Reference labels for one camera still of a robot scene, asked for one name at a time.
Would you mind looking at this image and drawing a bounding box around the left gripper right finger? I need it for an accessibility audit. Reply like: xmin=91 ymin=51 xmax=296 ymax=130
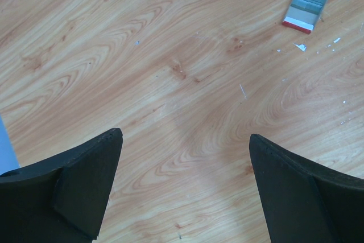
xmin=249 ymin=134 xmax=363 ymax=242

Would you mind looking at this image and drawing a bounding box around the silver staple strip block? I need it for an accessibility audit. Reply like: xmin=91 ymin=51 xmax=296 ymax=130
xmin=282 ymin=0 xmax=328 ymax=34

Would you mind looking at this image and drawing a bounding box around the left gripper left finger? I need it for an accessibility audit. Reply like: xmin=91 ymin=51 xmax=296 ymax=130
xmin=1 ymin=128 xmax=123 ymax=242

